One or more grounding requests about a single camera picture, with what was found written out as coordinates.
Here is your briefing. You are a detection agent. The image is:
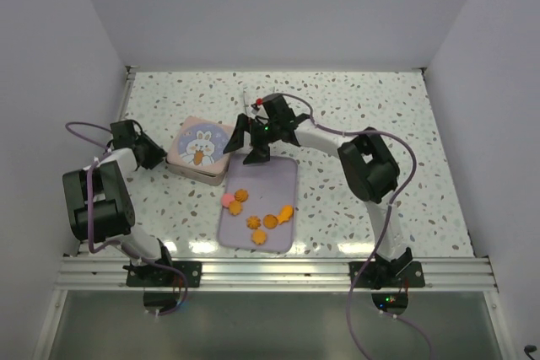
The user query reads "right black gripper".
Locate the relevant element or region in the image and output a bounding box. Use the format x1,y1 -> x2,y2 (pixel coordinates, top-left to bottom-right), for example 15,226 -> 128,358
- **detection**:
224,113 -> 280,165

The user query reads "cookie tin with liners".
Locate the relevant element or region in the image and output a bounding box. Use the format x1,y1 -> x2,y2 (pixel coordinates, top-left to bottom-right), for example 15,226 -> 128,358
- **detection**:
166,158 -> 230,186

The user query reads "lavender plastic tray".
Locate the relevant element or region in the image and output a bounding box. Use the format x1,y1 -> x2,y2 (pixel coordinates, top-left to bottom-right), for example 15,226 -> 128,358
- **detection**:
217,154 -> 298,253

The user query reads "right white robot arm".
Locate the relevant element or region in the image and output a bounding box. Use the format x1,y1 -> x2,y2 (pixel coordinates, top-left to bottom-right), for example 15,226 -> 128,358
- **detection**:
224,93 -> 418,287

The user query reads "orange swirl cookie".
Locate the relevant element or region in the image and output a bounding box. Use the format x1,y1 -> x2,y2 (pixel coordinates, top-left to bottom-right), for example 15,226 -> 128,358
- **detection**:
234,189 -> 249,202

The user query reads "pink sandwich cookie left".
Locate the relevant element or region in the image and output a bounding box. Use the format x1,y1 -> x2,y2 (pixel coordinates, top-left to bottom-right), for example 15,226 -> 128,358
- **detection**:
221,193 -> 235,207

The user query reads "orange leaf cookie left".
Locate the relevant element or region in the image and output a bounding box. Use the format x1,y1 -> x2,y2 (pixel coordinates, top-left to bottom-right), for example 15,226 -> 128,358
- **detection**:
228,201 -> 243,216

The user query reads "orange leaf cookie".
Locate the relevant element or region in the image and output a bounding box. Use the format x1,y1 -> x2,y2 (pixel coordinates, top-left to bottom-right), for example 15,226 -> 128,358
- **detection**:
228,201 -> 243,216
251,229 -> 267,245

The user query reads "orange fish cookie right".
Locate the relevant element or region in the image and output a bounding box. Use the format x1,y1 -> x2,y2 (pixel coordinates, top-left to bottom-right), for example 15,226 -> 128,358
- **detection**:
277,205 -> 294,224

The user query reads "orange rosette cookie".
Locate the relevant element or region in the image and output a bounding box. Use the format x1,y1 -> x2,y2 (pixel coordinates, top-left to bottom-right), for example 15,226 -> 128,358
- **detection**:
246,216 -> 262,230

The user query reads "orange chip cookie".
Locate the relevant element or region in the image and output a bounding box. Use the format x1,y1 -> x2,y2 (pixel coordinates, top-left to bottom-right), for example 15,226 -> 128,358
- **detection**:
262,214 -> 279,229

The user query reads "orange leaf cookie bottom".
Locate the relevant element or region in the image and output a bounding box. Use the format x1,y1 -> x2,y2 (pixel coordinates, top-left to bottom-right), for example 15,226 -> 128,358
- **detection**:
251,229 -> 267,245

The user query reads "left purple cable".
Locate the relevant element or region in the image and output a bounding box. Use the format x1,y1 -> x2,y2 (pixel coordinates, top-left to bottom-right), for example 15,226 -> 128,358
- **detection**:
65,121 -> 188,317

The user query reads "purple cable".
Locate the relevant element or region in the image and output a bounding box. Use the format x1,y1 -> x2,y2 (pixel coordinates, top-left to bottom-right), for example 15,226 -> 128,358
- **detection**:
65,121 -> 188,317
283,93 -> 435,360

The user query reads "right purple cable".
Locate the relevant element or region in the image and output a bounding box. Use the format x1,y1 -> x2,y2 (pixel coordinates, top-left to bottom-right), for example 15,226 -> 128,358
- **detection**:
283,93 -> 435,360

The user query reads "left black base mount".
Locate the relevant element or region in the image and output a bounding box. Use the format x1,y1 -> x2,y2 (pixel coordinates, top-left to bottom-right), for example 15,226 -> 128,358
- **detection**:
122,261 -> 202,288

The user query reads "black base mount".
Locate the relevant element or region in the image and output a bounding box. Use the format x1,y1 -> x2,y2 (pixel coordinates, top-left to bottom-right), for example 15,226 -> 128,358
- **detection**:
122,261 -> 202,288
348,247 -> 426,290

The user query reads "aluminium front rail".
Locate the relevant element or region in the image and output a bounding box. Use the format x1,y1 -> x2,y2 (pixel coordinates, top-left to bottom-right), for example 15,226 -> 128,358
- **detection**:
54,257 -> 498,293

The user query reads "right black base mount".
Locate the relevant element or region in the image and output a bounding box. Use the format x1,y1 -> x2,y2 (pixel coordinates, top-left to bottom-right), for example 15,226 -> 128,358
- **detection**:
348,247 -> 426,290

